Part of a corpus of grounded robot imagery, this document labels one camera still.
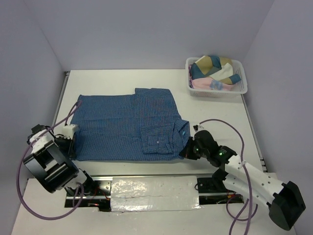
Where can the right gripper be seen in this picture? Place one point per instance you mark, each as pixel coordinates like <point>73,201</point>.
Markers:
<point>187,152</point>

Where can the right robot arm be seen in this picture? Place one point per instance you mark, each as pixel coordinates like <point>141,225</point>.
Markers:
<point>283,201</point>

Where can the silver foil tape panel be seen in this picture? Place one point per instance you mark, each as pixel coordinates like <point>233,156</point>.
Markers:
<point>138,194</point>

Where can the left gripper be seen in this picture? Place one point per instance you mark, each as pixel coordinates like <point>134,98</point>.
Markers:
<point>70,152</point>

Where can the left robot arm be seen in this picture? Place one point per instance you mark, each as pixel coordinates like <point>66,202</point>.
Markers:
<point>51,160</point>

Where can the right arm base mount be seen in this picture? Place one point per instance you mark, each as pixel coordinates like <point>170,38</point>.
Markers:
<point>212,190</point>

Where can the teal tan patterned shirt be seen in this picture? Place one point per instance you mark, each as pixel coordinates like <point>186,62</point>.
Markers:
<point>205,63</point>

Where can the white plastic laundry basket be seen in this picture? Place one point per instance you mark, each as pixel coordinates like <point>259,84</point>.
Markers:
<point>238,89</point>

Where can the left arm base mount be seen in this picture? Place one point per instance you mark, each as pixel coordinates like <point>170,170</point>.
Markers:
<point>96,197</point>

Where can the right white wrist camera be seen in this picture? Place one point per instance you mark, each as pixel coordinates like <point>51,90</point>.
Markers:
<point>198,128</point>

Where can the blue checked long sleeve shirt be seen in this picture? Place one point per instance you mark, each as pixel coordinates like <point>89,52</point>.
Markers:
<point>144,126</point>

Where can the pink shirt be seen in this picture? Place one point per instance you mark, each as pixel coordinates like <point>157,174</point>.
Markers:
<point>216,79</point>

